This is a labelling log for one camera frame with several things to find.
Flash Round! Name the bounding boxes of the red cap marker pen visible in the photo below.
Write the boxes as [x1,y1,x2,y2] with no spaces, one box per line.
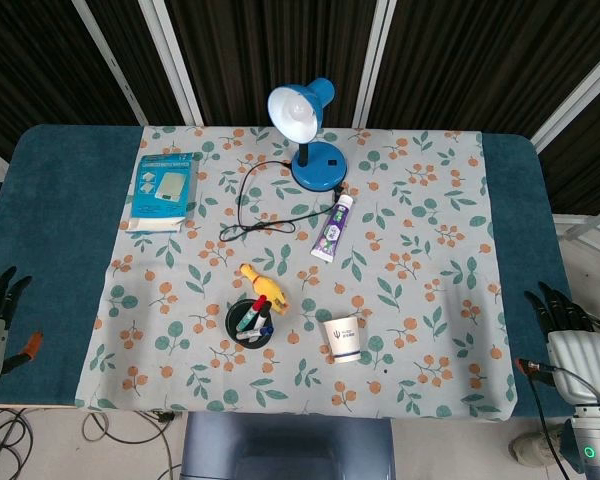
[238,294,268,330]

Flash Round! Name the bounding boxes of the white metal frame rail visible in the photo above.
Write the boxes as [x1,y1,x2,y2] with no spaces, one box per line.
[552,208,600,254]

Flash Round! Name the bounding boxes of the floral patterned tablecloth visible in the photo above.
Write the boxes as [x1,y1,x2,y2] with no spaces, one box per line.
[74,124,519,422]

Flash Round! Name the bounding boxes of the black floor cable loop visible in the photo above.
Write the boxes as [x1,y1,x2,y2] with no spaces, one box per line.
[81,408,182,480]

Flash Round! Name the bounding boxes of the blue kitchen scale box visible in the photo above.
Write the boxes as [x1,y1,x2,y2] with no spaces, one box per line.
[125,151,203,234]

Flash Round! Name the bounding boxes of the black cable on right hand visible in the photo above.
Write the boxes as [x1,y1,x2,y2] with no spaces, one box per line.
[527,363,600,480]

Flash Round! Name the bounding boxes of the white partition post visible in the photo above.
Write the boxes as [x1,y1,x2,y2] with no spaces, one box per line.
[351,0,398,128]
[71,0,149,126]
[138,0,205,126]
[528,42,600,154]

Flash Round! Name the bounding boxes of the white paper cup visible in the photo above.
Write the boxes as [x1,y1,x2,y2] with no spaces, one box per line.
[322,314,363,365]

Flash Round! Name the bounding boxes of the blue desk lamp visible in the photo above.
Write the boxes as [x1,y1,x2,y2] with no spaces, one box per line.
[266,76,349,192]

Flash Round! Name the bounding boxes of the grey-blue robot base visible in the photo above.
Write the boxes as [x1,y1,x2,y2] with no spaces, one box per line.
[179,411,397,480]

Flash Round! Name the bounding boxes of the yellow rubber chicken toy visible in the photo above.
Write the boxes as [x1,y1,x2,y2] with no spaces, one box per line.
[238,263,290,317]

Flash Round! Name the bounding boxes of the grey shoe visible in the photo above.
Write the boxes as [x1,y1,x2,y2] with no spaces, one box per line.
[508,428,567,469]

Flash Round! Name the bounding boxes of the teal table cover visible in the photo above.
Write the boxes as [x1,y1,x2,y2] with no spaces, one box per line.
[0,123,575,419]

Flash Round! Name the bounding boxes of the black round pen holder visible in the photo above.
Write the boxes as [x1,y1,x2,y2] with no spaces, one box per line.
[224,297,275,350]

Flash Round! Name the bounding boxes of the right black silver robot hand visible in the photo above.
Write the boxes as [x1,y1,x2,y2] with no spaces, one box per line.
[514,281,600,404]

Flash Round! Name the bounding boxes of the black lamp power cable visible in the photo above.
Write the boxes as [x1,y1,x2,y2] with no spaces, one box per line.
[218,159,344,245]

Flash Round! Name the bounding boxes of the purple white toothpaste tube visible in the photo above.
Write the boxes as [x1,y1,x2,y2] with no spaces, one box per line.
[310,194,356,264]

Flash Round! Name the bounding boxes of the white marker with black cap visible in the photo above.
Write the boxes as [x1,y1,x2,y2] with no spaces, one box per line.
[250,300,273,331]

